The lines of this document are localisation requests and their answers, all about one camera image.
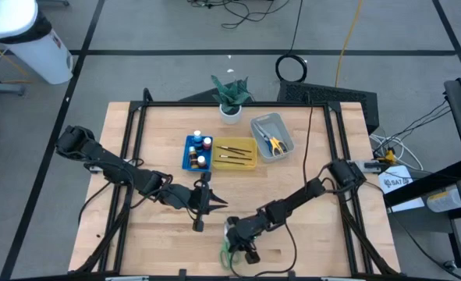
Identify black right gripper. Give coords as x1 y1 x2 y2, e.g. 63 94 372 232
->
225 216 264 265

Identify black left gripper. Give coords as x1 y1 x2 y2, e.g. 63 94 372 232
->
186 171 229 233

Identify green-handled scissors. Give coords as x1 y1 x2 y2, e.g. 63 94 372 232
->
218 217 243 271

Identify brown paint bottle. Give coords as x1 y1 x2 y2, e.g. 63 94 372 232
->
187 146 199 169

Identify thin brown-tipped paint brush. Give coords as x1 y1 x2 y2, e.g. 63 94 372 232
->
215 145 246 156

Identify blue-handled scissors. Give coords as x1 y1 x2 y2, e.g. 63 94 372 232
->
255 123 275 156

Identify yellow-handled scissors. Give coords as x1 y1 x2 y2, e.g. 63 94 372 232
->
253 122 289 158

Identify yellow plastic bin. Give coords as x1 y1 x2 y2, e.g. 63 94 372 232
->
211 137 259 172

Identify blue plastic bin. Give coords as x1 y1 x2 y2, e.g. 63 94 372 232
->
181 134 215 173

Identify green plant in white pot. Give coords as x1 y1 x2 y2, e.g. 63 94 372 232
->
209 74 254 126

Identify grey plastic bin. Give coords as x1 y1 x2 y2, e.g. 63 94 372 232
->
249 112 296 163

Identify black perforated panel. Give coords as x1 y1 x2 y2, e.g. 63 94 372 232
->
275 80 380 136

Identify white paper sign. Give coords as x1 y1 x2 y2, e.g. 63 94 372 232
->
378 164 426 214

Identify white and yellow container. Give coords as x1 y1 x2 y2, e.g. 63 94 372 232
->
426 186 461 214

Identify white trash bin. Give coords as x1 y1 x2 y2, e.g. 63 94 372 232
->
0 0 75 86

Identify grey metal stand leg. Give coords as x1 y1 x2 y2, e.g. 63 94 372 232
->
0 79 26 98

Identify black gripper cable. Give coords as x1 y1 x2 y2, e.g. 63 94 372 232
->
229 221 297 279

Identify long black cable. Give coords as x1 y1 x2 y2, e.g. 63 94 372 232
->
302 92 314 193

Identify black base cable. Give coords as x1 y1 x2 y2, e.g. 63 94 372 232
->
76 181 112 226

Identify white cables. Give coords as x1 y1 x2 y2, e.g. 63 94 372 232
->
369 133 414 161

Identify coiled black cable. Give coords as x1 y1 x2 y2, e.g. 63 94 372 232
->
274 0 308 84

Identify black cable tangle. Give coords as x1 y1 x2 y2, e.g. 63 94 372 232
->
186 0 293 30

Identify yellow floor cable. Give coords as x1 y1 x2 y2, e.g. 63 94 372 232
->
333 0 366 88

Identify black floor cable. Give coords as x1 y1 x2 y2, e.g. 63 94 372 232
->
374 105 452 154
401 99 449 133

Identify thin yellow cord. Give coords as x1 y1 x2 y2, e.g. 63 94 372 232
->
0 33 33 85

